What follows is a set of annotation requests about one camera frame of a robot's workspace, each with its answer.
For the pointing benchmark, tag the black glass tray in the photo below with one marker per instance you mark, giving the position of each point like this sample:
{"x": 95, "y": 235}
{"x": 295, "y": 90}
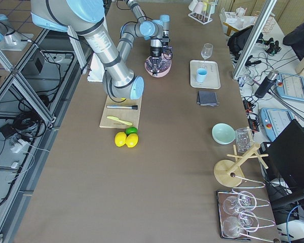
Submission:
{"x": 263, "y": 222}

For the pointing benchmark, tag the mint green bowl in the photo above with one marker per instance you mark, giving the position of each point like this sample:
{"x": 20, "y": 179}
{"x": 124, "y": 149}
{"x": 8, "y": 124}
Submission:
{"x": 223, "y": 133}

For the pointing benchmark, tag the upside wine glass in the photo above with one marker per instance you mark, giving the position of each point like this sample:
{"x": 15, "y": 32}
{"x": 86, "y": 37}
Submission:
{"x": 238, "y": 202}
{"x": 237, "y": 226}

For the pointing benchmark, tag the grey folded cloth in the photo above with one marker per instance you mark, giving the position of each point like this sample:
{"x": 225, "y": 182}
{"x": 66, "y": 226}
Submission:
{"x": 207, "y": 98}

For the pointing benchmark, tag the wooden cup tree stand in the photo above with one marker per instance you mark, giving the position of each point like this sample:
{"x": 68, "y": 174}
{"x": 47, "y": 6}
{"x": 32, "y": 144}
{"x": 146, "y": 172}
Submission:
{"x": 228, "y": 173}

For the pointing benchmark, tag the cream serving tray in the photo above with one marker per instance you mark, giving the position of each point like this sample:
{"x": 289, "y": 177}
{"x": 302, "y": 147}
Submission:
{"x": 212, "y": 79}

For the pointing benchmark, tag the black bag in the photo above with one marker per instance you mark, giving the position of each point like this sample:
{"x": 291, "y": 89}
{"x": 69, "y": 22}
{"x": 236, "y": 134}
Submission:
{"x": 237, "y": 41}

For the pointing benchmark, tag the white wire cup rack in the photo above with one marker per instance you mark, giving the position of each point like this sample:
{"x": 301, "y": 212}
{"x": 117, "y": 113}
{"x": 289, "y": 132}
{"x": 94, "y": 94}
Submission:
{"x": 201, "y": 11}

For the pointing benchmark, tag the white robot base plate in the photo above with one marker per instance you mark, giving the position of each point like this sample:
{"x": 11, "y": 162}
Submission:
{"x": 96, "y": 70}

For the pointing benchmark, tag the light blue cup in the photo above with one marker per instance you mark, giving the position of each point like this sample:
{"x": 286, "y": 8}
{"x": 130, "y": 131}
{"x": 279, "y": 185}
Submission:
{"x": 201, "y": 75}

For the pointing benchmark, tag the glass mug on stand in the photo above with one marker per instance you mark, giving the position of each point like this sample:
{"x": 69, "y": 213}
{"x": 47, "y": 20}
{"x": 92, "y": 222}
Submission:
{"x": 244, "y": 139}

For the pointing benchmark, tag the yellow lemon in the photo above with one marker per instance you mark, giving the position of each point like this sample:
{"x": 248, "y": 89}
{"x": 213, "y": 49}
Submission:
{"x": 120, "y": 139}
{"x": 132, "y": 140}

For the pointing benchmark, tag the lower yellow lemon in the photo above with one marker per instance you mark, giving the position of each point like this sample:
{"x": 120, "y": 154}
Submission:
{"x": 132, "y": 140}

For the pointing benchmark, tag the clear wine glass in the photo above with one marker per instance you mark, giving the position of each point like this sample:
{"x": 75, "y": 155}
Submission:
{"x": 206, "y": 53}

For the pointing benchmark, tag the yellow plastic knife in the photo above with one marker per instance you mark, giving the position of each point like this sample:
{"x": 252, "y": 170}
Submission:
{"x": 114, "y": 118}

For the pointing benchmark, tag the green lime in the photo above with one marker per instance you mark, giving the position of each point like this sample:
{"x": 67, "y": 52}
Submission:
{"x": 131, "y": 130}

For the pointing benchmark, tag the clear ice cubes pile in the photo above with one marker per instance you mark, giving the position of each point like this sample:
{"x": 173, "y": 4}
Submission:
{"x": 166, "y": 67}

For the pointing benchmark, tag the black monitor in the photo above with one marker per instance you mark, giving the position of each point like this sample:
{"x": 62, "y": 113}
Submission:
{"x": 286, "y": 153}

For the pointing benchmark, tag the pink bowl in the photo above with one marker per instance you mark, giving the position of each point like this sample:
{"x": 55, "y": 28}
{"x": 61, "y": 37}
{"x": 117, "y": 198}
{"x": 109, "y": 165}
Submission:
{"x": 162, "y": 75}

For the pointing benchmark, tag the blue teach pendant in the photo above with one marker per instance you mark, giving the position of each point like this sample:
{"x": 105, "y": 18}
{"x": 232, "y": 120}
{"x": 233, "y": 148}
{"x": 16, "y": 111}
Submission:
{"x": 290, "y": 86}
{"x": 275, "y": 121}

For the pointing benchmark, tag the upside wine glass upper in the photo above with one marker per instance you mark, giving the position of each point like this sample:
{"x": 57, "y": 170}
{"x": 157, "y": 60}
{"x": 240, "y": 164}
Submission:
{"x": 238, "y": 202}

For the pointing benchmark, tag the upside wine glass lower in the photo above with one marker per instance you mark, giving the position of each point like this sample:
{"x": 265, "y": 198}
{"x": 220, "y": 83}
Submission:
{"x": 237, "y": 226}

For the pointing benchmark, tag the wooden cutting board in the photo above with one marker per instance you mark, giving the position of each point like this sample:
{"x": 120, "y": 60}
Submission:
{"x": 127, "y": 115}

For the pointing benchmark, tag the black thermos bottle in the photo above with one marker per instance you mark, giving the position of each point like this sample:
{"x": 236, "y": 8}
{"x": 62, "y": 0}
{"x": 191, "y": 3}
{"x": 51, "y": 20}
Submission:
{"x": 266, "y": 84}

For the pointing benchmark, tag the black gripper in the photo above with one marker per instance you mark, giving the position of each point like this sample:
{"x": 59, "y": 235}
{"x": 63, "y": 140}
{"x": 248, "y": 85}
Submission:
{"x": 156, "y": 52}

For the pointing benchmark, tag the steel muddler black tip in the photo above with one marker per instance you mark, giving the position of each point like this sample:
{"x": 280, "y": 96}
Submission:
{"x": 131, "y": 107}

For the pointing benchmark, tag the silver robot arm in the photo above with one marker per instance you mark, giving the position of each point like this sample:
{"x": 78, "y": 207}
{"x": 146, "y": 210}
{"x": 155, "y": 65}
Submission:
{"x": 142, "y": 28}
{"x": 87, "y": 19}

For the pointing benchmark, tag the upper yellow lemon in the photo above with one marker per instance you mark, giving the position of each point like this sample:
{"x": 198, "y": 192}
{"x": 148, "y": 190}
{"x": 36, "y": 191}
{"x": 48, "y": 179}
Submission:
{"x": 120, "y": 139}

